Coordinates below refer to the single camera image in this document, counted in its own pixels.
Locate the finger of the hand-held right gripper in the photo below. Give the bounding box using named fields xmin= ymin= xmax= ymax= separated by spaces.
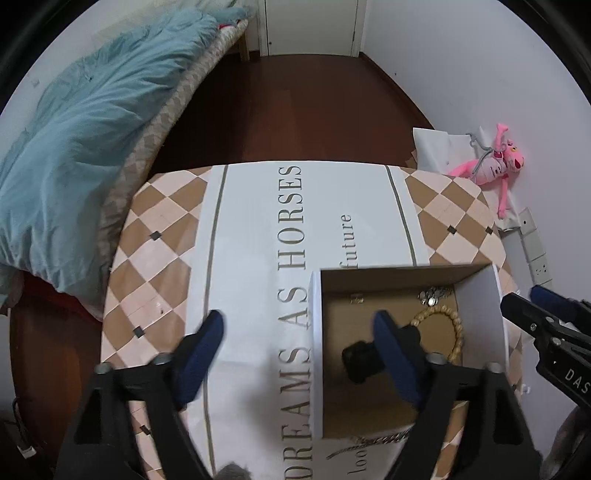
xmin=529 ymin=285 xmax=591 ymax=325
xmin=501 ymin=293 xmax=557 ymax=343

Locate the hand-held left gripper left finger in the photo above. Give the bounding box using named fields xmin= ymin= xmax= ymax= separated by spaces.
xmin=55 ymin=310 xmax=225 ymax=480

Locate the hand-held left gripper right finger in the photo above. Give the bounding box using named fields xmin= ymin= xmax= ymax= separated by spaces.
xmin=373 ymin=311 xmax=544 ymax=480

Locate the white cardboard box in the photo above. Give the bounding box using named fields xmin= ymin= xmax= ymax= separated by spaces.
xmin=308 ymin=263 xmax=511 ymax=439

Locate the silver charm jewelry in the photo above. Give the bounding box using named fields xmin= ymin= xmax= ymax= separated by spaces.
xmin=417 ymin=285 xmax=456 ymax=306

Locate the small black object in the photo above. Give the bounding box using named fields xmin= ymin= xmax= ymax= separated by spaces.
xmin=341 ymin=340 xmax=385 ymax=385

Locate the white power strip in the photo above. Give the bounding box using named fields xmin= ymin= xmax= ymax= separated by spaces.
xmin=516 ymin=207 xmax=555 ymax=289

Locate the checkered tablecloth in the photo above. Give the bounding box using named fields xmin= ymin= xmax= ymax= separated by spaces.
xmin=100 ymin=162 xmax=525 ymax=480

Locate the grey fluffy object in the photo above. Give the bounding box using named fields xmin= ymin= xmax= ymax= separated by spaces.
xmin=215 ymin=463 xmax=253 ymax=480

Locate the white printed cloth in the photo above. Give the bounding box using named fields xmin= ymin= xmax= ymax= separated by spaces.
xmin=184 ymin=161 xmax=433 ymax=480

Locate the pink plush toy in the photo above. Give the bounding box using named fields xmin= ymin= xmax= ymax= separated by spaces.
xmin=445 ymin=123 xmax=527 ymax=220

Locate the grey clothes hanger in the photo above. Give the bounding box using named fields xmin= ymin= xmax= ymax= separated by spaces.
xmin=465 ymin=132 xmax=496 ymax=163

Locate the white paper bag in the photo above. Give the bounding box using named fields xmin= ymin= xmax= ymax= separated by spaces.
xmin=412 ymin=126 xmax=498 ymax=177

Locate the beige checkered mattress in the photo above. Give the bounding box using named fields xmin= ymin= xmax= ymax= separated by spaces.
xmin=98 ymin=18 xmax=251 ymax=274

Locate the light blue blanket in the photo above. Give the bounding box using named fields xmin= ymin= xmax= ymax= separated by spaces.
xmin=0 ymin=9 xmax=223 ymax=320

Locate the teal cloth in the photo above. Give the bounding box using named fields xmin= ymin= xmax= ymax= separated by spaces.
xmin=213 ymin=6 xmax=251 ymax=29

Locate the white door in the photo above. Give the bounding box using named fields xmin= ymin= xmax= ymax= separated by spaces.
xmin=257 ymin=0 xmax=366 ymax=59

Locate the beige beaded bracelet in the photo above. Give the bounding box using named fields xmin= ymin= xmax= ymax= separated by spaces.
xmin=410 ymin=306 xmax=465 ymax=366

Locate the silver chain necklace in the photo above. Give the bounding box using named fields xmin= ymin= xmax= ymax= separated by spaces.
xmin=325 ymin=426 xmax=415 ymax=461

